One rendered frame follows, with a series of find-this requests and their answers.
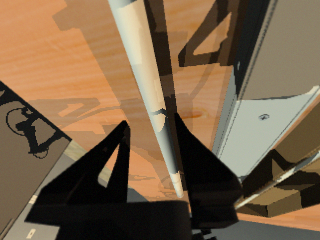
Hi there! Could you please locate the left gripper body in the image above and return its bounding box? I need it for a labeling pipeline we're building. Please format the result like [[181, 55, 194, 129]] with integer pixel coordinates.
[[193, 230, 217, 240]]

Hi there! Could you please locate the brown cardboard carton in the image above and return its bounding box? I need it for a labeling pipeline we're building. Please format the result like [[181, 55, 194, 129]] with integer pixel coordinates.
[[234, 102, 320, 218]]

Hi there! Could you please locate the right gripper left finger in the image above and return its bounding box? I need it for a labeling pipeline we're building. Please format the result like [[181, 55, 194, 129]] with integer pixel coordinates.
[[33, 120, 130, 205]]

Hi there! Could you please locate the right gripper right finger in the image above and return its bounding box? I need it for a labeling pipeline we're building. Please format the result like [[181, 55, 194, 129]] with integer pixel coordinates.
[[174, 113, 244, 214]]

